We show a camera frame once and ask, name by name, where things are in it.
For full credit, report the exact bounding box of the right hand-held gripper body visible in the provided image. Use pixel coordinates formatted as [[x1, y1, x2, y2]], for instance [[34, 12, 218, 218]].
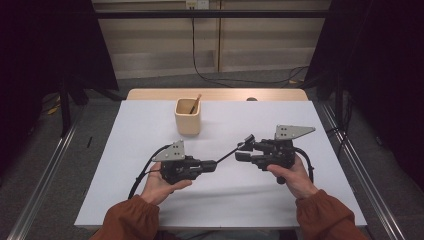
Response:
[[251, 124, 316, 185]]

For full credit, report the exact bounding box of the black wall cable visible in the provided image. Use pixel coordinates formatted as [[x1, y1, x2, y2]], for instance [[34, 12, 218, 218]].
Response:
[[190, 8, 311, 88]]

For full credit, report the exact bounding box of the black brush with black head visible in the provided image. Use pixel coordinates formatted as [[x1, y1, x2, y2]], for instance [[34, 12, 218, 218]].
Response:
[[216, 141, 249, 164]]

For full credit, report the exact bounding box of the person's right hand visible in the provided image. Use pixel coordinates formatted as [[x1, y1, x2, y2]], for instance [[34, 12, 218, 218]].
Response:
[[266, 153, 319, 200]]

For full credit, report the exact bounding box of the black stand pole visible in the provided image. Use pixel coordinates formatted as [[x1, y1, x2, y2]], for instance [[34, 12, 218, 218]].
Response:
[[334, 73, 344, 128], [59, 76, 73, 138]]

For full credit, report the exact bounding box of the hand-held gripper cable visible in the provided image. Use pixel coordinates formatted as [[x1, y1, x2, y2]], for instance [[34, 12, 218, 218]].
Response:
[[293, 146, 316, 184], [128, 144, 174, 200]]

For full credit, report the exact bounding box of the white wall socket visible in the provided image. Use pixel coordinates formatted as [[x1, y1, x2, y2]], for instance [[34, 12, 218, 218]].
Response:
[[185, 0, 210, 10]]

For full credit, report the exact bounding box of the white table sheet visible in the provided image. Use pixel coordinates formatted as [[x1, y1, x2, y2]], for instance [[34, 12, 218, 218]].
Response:
[[73, 99, 368, 230]]

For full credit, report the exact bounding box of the black horizontal bar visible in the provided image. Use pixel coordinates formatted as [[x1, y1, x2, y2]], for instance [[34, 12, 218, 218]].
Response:
[[93, 9, 331, 19]]

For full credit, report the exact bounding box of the black brush with orange tip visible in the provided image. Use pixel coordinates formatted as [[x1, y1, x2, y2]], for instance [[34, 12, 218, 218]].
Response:
[[189, 93, 203, 115]]

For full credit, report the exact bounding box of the beige square cup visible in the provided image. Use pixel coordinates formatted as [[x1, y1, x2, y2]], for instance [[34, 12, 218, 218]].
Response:
[[174, 97, 202, 137]]

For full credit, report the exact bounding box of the right hand-held gripper cable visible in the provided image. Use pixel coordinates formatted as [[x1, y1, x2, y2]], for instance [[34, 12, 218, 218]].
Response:
[[293, 146, 316, 184]]

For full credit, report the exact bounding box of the metal floor rail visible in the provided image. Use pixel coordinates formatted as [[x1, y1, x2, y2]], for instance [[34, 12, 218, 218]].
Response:
[[318, 101, 408, 240], [5, 105, 88, 240]]

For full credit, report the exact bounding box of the person's left hand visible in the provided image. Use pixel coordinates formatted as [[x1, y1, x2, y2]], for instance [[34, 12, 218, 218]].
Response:
[[139, 161, 194, 206]]

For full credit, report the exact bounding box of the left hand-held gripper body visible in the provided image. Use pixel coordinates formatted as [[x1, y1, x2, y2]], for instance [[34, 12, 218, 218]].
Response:
[[152, 139, 202, 185]]

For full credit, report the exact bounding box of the dark curtain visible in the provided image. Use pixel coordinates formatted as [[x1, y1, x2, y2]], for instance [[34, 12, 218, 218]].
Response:
[[304, 0, 424, 193], [0, 0, 120, 181]]

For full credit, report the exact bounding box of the left hand-held gripper cable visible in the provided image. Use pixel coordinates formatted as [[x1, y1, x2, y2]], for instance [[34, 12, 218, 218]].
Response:
[[128, 144, 174, 200]]

